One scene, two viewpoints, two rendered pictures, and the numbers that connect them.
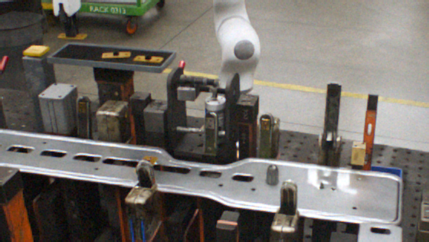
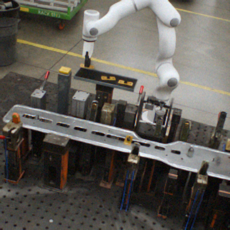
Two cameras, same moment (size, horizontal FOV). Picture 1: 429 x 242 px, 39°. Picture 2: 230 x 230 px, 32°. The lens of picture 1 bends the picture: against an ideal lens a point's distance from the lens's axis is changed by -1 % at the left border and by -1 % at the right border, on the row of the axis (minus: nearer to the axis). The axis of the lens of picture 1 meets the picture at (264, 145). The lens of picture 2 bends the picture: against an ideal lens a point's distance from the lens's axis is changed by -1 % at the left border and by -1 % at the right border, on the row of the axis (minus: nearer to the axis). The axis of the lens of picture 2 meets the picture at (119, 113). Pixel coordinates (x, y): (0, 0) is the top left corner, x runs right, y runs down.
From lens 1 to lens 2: 0.76 m
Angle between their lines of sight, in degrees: 5
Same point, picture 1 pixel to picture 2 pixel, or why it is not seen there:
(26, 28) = (10, 27)
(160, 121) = (132, 117)
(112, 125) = (108, 117)
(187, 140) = (141, 126)
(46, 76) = (68, 83)
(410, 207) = not seen: outside the picture
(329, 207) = (218, 171)
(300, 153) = not seen: hidden behind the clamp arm
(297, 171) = (200, 151)
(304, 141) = not seen: hidden behind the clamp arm
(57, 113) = (80, 107)
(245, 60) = (171, 87)
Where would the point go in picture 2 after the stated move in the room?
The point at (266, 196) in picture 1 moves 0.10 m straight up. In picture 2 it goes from (189, 163) to (193, 148)
